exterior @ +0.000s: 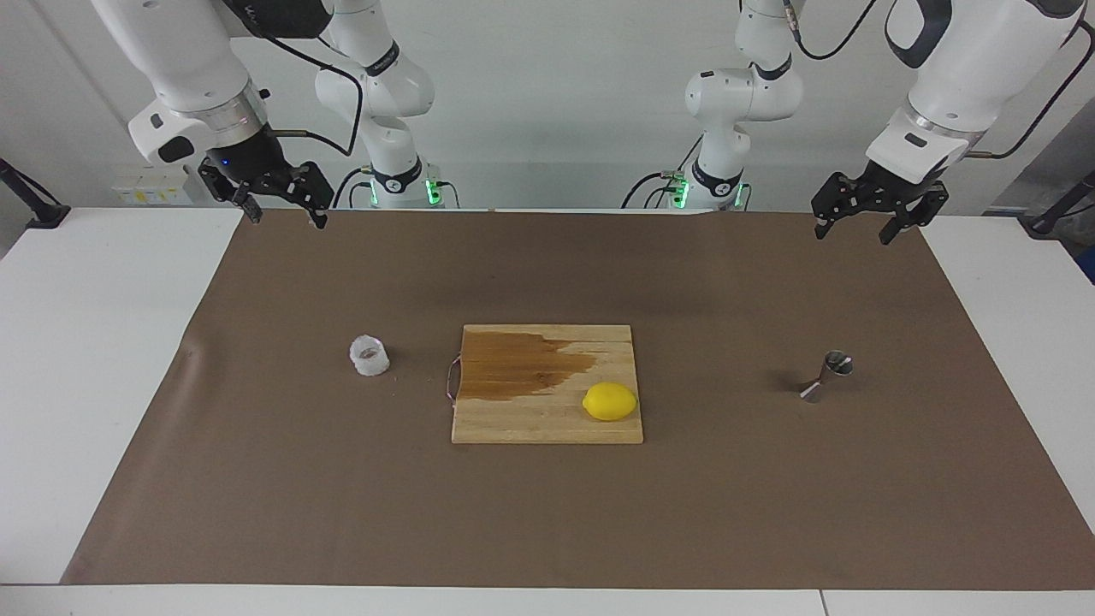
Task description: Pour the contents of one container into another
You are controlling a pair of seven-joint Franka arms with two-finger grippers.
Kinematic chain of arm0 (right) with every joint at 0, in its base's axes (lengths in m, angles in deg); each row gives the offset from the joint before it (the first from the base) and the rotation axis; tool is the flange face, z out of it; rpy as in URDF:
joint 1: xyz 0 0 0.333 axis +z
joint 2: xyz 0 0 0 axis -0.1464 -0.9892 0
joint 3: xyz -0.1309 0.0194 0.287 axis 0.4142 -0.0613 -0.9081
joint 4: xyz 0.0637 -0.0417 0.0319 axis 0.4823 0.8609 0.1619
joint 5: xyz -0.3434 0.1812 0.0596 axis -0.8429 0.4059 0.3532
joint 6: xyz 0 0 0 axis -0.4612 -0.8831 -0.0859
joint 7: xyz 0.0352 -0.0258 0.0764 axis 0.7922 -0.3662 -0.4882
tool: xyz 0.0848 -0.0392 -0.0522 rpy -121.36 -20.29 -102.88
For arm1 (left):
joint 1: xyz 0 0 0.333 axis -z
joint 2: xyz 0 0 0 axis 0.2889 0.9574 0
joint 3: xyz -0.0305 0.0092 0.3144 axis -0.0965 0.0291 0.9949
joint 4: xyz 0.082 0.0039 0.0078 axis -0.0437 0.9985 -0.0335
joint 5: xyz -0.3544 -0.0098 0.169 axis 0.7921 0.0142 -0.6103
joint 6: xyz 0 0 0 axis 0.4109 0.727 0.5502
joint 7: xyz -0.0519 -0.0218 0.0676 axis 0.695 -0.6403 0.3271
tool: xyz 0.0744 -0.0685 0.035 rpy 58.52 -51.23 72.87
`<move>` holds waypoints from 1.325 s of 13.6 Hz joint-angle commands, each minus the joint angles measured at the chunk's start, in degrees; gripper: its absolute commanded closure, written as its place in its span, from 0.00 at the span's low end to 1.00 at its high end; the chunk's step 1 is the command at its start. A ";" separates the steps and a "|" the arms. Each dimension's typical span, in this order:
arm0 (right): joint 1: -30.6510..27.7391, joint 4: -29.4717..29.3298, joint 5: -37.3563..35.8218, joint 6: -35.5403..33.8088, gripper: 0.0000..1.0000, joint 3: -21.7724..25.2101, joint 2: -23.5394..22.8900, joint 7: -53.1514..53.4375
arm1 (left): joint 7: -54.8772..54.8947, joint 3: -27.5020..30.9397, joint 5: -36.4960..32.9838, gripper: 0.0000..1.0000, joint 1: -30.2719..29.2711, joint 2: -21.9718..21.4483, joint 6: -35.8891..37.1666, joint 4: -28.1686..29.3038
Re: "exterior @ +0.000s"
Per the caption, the wooden cutting board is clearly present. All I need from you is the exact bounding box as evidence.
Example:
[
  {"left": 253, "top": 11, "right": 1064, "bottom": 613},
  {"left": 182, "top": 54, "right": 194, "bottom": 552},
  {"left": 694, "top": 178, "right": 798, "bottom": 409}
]
[{"left": 445, "top": 323, "right": 644, "bottom": 445}]

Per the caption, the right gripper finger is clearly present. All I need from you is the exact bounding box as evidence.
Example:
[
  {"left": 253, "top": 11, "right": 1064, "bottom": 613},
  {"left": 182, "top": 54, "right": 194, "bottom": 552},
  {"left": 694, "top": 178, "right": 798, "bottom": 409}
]
[
  {"left": 278, "top": 161, "right": 334, "bottom": 230},
  {"left": 198, "top": 158, "right": 263, "bottom": 225}
]

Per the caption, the steel double jigger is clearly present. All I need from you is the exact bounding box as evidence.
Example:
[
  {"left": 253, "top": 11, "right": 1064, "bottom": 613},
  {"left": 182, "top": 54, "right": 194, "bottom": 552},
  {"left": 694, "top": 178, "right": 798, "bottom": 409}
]
[{"left": 799, "top": 350, "right": 855, "bottom": 404}]

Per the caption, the black clamp stand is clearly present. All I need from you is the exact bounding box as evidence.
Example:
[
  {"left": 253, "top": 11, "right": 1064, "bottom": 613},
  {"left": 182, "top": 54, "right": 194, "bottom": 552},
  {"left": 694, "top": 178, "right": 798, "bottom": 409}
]
[
  {"left": 0, "top": 158, "right": 71, "bottom": 229},
  {"left": 1025, "top": 169, "right": 1095, "bottom": 238}
]

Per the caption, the clear plastic cup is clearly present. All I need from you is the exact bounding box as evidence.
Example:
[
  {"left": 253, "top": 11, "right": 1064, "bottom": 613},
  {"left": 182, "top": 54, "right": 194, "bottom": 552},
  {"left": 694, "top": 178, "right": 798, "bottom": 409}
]
[{"left": 349, "top": 334, "right": 391, "bottom": 378}]

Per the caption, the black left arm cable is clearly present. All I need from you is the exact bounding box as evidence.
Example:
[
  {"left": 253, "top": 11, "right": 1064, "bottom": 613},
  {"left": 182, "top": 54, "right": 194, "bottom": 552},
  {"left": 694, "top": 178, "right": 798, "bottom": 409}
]
[{"left": 785, "top": 0, "right": 1095, "bottom": 161}]

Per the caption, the black left base cable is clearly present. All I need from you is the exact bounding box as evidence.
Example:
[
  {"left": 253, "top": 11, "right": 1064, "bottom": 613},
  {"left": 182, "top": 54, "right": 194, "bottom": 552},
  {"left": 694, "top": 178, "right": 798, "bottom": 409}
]
[{"left": 622, "top": 135, "right": 704, "bottom": 209}]

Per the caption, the yellow lemon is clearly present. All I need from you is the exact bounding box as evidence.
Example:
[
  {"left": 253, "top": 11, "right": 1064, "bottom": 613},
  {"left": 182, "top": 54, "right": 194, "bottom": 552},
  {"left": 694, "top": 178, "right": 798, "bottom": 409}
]
[{"left": 582, "top": 382, "right": 640, "bottom": 423}]

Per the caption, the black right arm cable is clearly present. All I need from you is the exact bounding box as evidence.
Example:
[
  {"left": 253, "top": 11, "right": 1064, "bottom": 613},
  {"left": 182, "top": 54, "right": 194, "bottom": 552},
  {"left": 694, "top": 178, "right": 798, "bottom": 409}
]
[{"left": 244, "top": 21, "right": 364, "bottom": 159}]

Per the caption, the black right base cable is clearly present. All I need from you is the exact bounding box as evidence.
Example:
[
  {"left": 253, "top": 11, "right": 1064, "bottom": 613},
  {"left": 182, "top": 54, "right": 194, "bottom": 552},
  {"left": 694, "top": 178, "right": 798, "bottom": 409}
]
[{"left": 332, "top": 167, "right": 370, "bottom": 210}]

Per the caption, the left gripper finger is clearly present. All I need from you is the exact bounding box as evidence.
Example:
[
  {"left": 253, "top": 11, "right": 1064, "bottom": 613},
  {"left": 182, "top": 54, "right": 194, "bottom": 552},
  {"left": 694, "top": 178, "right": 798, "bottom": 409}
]
[
  {"left": 811, "top": 174, "right": 867, "bottom": 240},
  {"left": 879, "top": 184, "right": 949, "bottom": 246}
]

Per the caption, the black base cable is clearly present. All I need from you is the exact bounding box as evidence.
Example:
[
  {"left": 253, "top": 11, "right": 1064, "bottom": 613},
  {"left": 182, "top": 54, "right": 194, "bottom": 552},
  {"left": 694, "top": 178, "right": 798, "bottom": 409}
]
[
  {"left": 622, "top": 135, "right": 704, "bottom": 209},
  {"left": 332, "top": 167, "right": 370, "bottom": 210}
]

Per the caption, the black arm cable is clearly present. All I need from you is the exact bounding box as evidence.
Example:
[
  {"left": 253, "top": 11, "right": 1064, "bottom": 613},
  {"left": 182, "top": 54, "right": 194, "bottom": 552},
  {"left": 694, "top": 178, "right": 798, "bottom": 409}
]
[
  {"left": 244, "top": 21, "right": 364, "bottom": 159},
  {"left": 785, "top": 0, "right": 1095, "bottom": 161}
]

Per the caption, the brown paper table mat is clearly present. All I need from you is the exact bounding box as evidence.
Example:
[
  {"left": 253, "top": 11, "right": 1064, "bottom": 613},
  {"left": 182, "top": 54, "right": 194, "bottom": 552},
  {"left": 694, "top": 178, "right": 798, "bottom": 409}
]
[{"left": 62, "top": 208, "right": 1095, "bottom": 591}]

